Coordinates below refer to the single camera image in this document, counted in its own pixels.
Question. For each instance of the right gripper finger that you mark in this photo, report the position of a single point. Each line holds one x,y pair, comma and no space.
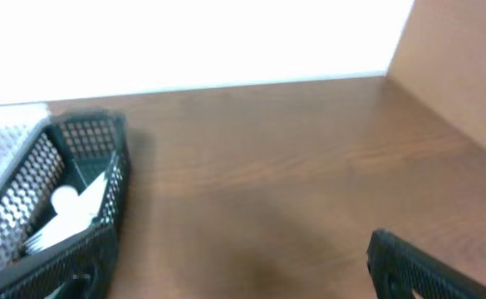
400,270

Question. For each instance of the white plastic fork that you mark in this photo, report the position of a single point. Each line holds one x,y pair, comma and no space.
90,199
58,229

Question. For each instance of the white plastic spoon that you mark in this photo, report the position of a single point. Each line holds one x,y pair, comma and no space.
63,199

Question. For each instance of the black plastic basket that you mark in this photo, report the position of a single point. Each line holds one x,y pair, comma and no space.
72,149

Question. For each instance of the clear plastic basket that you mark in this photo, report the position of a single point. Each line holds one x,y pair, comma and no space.
19,126

